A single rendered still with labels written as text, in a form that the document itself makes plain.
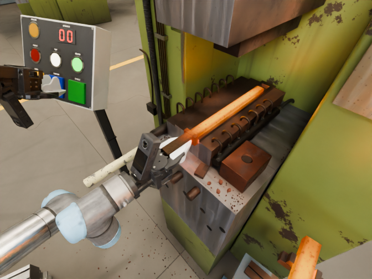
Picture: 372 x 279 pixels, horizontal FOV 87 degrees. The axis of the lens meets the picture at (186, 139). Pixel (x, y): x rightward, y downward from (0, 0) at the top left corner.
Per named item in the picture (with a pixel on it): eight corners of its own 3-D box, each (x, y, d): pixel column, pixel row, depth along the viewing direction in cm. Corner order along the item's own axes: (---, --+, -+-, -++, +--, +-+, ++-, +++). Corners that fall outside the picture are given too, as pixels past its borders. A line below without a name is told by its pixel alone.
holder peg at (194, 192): (191, 202, 58) (191, 199, 56) (185, 196, 59) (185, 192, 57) (200, 194, 60) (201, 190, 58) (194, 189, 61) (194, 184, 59)
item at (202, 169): (200, 164, 60) (200, 161, 59) (209, 168, 59) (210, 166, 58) (194, 175, 58) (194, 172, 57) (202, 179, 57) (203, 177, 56)
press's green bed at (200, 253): (207, 275, 116) (216, 257, 82) (166, 227, 135) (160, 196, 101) (258, 212, 142) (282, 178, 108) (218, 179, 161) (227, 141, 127)
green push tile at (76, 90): (83, 104, 70) (84, 83, 68) (68, 100, 73) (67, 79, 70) (87, 104, 72) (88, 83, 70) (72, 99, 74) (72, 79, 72)
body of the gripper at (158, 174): (158, 161, 59) (123, 186, 54) (155, 143, 53) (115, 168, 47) (175, 177, 55) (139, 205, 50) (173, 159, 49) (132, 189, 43)
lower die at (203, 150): (209, 167, 59) (212, 149, 53) (167, 133, 69) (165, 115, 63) (278, 108, 79) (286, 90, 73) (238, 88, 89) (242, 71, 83)
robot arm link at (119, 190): (98, 178, 45) (116, 202, 41) (115, 167, 47) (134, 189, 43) (107, 194, 51) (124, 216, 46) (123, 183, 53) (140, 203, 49)
